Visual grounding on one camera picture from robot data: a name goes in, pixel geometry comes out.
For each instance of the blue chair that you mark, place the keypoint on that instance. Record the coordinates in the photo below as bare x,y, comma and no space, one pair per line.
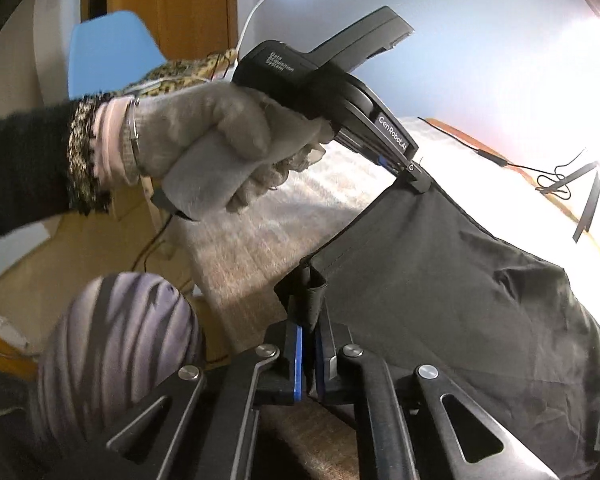
110,50

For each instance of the wooden door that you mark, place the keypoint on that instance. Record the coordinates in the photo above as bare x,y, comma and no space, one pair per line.
190,5

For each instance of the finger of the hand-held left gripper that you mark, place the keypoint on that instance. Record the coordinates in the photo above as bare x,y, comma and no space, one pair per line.
414,176

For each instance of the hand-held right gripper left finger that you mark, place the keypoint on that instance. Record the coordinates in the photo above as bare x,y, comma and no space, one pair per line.
296,362

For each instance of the person's striped purple leg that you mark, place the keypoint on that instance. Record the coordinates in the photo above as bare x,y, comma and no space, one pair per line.
120,350

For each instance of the black pants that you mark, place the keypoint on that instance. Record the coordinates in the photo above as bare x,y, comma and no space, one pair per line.
445,285

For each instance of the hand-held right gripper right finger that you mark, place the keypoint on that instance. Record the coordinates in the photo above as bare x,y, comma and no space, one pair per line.
322,366

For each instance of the person's left forearm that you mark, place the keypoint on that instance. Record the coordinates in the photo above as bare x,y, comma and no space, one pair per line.
25,170

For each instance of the leopard print cloth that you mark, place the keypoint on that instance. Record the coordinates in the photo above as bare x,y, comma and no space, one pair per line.
180,72

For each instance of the person's left hand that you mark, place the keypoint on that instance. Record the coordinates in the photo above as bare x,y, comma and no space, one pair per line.
205,130

